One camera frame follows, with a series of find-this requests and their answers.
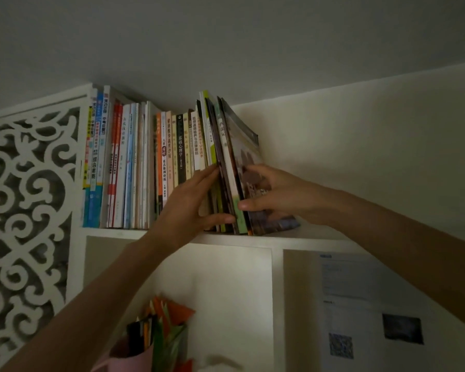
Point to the camel cover animal book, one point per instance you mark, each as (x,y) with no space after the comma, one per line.
(244,143)

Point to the pink cup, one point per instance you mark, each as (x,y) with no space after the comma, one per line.
(131,364)

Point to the row of shelved books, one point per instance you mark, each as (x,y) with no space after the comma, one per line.
(131,166)

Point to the white crumpled tissue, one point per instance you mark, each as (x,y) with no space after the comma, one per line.
(221,364)

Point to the person's left hand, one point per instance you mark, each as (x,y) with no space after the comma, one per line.
(182,220)

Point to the white carved lattice panel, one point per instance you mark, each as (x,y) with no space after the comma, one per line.
(27,197)

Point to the white bookshelf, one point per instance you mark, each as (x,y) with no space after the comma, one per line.
(279,275)

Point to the white paper sheet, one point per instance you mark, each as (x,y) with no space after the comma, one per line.
(352,290)

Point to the person's left forearm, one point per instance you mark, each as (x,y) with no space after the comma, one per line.
(85,317)

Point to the person's right forearm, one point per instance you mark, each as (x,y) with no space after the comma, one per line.
(418,251)

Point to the colourful stationery bundle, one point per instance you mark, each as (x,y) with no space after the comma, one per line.
(178,313)

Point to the person's right hand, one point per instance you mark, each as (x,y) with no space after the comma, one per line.
(302,201)

